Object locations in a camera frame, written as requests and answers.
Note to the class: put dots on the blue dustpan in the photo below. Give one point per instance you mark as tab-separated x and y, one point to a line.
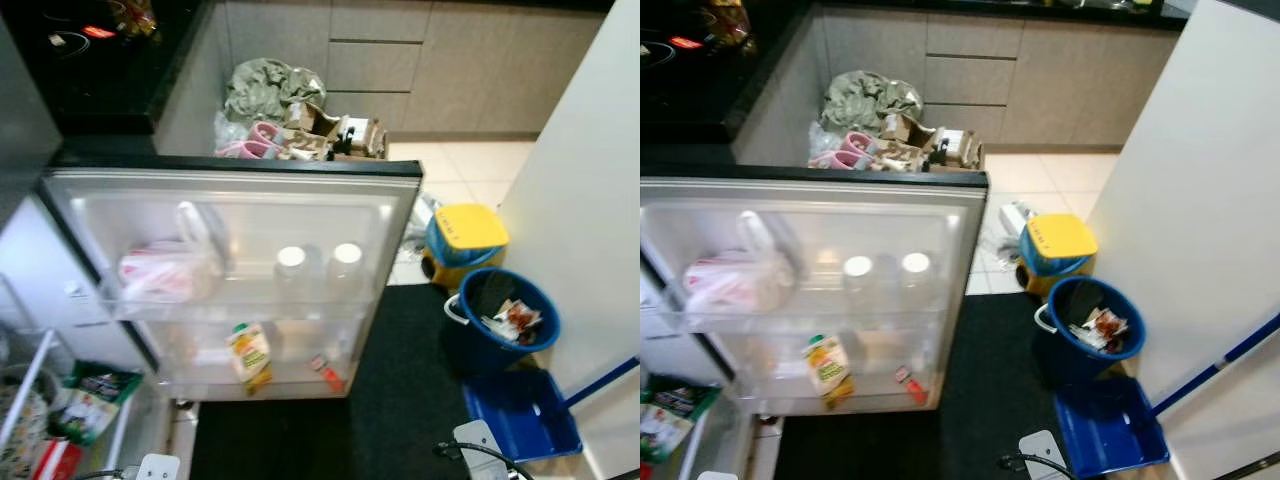
520	415
1110	425

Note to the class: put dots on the blue bucket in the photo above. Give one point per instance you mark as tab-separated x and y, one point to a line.
470	345
1060	355

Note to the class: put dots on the crumpled wrapper trash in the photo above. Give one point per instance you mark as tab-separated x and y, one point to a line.
515	320
1100	330

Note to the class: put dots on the yellow green juice pouch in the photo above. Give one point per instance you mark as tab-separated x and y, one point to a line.
250	355
830	370

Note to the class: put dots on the white-capped clear bottle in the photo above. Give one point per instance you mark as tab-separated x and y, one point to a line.
291	262
858	270
347	258
915	267

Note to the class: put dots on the yellow-lidded blue bin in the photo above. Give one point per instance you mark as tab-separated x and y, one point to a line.
1060	242
468	232

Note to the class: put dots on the green snack bag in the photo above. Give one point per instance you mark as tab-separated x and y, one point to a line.
95	400
670	415

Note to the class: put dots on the crumpled clear plastic bag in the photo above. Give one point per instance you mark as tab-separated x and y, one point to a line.
1005	230
422	225

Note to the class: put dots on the cardboard scrap pile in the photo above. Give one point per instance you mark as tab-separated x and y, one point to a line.
340	135
935	147

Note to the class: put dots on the white plastic bag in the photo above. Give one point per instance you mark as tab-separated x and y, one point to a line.
165	270
735	280

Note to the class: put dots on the pink plastic slippers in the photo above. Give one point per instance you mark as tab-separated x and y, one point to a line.
850	152
255	142

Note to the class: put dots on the grey kitchen cabinets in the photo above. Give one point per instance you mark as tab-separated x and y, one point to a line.
470	70
1060	85

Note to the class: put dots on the grey-green crumpled cloth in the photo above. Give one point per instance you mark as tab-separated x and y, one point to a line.
265	88
865	100

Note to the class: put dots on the red carton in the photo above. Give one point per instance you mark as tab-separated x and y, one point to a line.
55	460

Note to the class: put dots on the black cooktop counter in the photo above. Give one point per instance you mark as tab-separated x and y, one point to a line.
100	70
700	85

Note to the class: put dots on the shiny snack bag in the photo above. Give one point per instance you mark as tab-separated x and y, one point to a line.
133	15
728	20

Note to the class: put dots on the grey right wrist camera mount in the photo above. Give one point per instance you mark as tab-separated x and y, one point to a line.
1043	458
482	450

